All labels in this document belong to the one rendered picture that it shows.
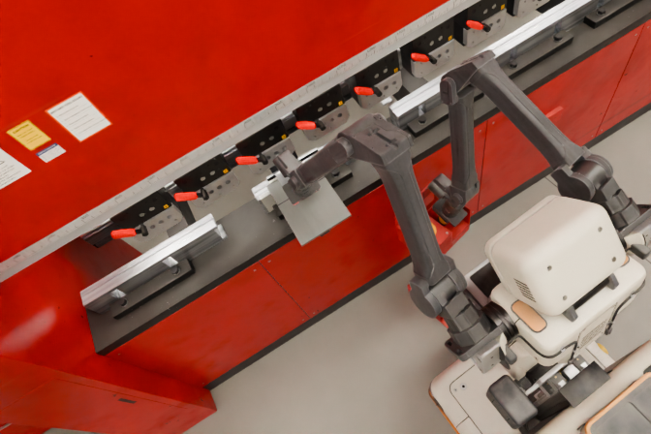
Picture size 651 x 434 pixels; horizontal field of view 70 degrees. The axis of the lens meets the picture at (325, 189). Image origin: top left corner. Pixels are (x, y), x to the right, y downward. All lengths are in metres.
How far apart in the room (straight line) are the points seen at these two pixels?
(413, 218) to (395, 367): 1.45
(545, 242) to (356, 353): 1.51
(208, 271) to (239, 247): 0.13
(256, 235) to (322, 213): 0.29
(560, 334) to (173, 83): 0.99
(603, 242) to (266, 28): 0.85
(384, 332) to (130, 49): 1.72
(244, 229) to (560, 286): 1.06
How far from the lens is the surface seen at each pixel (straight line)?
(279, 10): 1.16
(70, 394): 1.74
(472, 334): 1.04
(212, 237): 1.64
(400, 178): 0.86
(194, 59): 1.14
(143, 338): 1.79
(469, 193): 1.45
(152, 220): 1.45
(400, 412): 2.26
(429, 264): 0.97
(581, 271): 1.00
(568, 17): 2.01
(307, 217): 1.45
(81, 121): 1.17
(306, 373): 2.35
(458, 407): 1.97
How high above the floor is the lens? 2.24
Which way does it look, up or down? 57 degrees down
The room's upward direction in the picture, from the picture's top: 24 degrees counter-clockwise
